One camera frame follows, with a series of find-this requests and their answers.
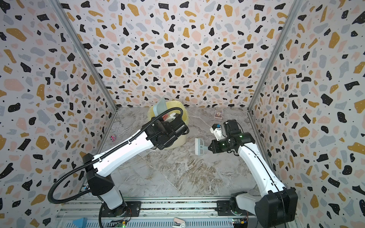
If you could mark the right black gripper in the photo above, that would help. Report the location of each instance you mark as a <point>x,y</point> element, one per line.
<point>212,145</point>

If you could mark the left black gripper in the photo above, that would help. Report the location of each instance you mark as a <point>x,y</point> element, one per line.
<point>160,120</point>

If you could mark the teal hand brush white bristles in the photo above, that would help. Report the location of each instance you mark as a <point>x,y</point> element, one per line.
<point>200,147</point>

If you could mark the teal plastic dustpan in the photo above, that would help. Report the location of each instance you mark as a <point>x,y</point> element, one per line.
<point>160,107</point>

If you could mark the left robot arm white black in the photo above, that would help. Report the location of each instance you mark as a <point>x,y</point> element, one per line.
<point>98,175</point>

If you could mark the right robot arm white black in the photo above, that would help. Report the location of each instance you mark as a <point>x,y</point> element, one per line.
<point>275,204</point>

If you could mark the small card box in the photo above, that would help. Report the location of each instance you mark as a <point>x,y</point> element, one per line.
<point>218,114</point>

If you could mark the small pink toy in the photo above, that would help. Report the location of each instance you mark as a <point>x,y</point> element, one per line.
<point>112,137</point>

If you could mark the blue triangular object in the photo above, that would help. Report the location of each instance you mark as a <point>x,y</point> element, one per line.
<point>80,223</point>

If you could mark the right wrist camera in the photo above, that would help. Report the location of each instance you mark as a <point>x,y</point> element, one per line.
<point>216,130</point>

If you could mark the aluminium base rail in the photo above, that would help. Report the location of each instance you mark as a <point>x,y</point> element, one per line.
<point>154,212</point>

